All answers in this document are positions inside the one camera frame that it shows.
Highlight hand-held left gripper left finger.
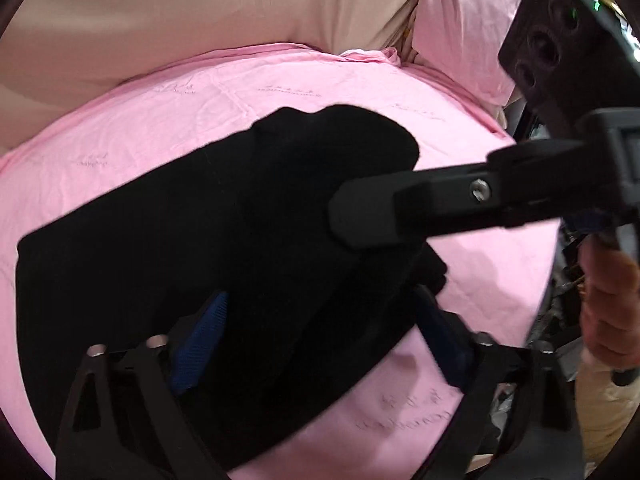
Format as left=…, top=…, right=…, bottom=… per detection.
left=55, top=290, right=232, bottom=480

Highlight pink bed sheet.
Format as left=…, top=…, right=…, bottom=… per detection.
left=0, top=42, right=563, bottom=480

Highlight pink pillow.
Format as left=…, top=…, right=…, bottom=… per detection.
left=407, top=0, right=523, bottom=108

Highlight person's beige trouser leg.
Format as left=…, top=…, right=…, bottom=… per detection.
left=574, top=360, right=638, bottom=467

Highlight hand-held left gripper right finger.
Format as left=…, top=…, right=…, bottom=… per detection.
left=412, top=285, right=586, bottom=480

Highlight person's right hand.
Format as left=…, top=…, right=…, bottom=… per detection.
left=579, top=244, right=640, bottom=377

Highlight beige curtain cloth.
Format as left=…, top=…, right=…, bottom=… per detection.
left=0, top=0, right=426, bottom=151

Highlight black pants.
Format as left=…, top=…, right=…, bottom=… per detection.
left=15, top=104, right=448, bottom=471

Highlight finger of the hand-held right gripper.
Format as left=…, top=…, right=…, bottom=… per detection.
left=327, top=139, right=621, bottom=252

